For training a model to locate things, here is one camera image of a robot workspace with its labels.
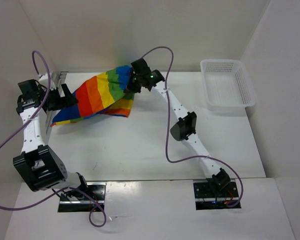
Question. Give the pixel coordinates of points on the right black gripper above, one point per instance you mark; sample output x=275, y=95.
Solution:
x=130, y=88

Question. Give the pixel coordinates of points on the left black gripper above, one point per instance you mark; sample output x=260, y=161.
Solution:
x=68, y=100

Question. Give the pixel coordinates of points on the rainbow striped shorts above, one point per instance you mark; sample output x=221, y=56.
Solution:
x=101, y=94

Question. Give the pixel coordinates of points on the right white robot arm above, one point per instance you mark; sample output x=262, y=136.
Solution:
x=184, y=130

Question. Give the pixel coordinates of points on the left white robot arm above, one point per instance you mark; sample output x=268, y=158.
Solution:
x=38, y=165

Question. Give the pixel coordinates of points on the white plastic basket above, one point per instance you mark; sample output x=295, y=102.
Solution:
x=227, y=85

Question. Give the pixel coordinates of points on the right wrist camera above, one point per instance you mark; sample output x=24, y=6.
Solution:
x=140, y=67

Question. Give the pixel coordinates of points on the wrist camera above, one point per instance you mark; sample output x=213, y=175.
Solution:
x=140, y=67
x=29, y=87

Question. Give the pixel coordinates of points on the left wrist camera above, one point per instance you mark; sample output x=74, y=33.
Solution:
x=29, y=87

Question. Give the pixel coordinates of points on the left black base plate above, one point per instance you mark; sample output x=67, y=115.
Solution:
x=71, y=204

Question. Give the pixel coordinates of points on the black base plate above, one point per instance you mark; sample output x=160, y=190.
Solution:
x=205, y=199
x=71, y=204

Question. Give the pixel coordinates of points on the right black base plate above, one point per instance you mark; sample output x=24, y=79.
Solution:
x=205, y=199

